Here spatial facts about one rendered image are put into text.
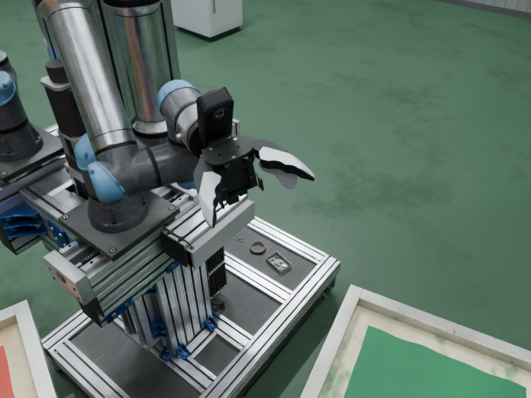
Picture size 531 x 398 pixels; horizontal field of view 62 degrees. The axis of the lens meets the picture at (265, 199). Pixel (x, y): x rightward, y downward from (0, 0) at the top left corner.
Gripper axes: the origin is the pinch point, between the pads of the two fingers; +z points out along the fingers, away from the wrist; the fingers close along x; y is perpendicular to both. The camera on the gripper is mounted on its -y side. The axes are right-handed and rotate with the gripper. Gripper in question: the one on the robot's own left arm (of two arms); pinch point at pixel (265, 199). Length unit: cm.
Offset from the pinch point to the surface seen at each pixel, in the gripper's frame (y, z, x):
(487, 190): 199, -103, -213
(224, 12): 164, -461, -173
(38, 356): 62, -43, 52
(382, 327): 77, -9, -32
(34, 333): 62, -51, 52
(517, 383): 80, 20, -52
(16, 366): 65, -46, 59
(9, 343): 65, -54, 59
